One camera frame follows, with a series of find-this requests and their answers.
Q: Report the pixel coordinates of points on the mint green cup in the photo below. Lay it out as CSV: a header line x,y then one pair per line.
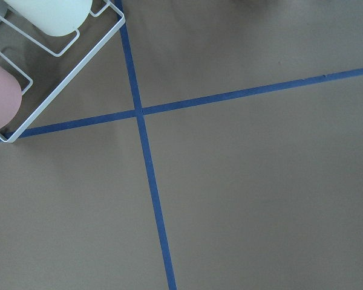
x,y
55,18

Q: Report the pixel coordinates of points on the pink cup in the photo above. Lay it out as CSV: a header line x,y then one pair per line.
x,y
10,97

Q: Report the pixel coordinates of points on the white wire cup rack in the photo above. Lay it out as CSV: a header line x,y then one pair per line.
x,y
42,64

